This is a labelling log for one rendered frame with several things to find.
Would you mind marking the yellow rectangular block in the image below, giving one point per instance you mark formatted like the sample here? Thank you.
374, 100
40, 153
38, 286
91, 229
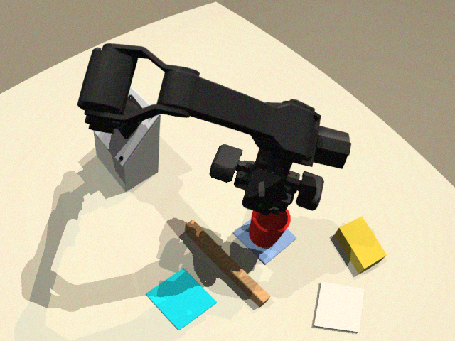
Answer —
360, 244

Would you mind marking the red cup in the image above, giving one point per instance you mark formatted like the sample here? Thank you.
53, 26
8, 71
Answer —
265, 230

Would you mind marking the brown wooden bar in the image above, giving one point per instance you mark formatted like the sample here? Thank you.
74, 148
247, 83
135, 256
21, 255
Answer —
226, 264

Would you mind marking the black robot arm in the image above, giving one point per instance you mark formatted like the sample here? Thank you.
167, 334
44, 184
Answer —
287, 131

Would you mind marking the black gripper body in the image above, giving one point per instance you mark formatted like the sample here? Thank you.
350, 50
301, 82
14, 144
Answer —
227, 161

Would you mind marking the white square pad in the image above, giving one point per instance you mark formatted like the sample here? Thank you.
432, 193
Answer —
339, 307

